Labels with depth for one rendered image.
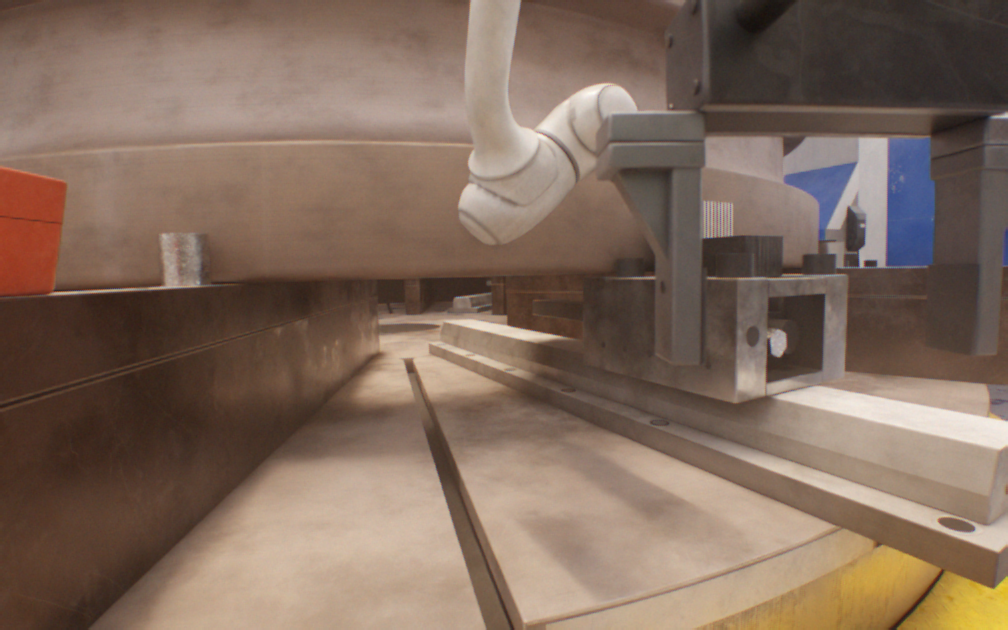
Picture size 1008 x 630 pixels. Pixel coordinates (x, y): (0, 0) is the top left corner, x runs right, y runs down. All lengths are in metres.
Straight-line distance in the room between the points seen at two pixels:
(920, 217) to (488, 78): 4.92
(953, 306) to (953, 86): 0.09
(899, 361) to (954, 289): 1.82
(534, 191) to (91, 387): 0.59
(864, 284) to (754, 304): 1.18
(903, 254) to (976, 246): 5.10
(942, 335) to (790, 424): 0.70
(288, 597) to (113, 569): 0.21
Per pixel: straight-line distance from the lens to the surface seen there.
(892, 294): 2.08
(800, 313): 1.15
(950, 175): 0.30
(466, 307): 4.65
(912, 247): 5.36
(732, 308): 0.90
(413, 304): 4.68
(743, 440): 1.03
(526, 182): 0.66
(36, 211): 0.68
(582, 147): 0.73
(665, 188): 0.22
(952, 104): 0.26
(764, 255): 1.08
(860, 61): 0.24
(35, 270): 0.68
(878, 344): 2.10
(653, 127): 0.21
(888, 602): 1.23
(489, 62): 0.63
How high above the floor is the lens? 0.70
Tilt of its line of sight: 5 degrees down
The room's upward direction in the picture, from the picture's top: 1 degrees counter-clockwise
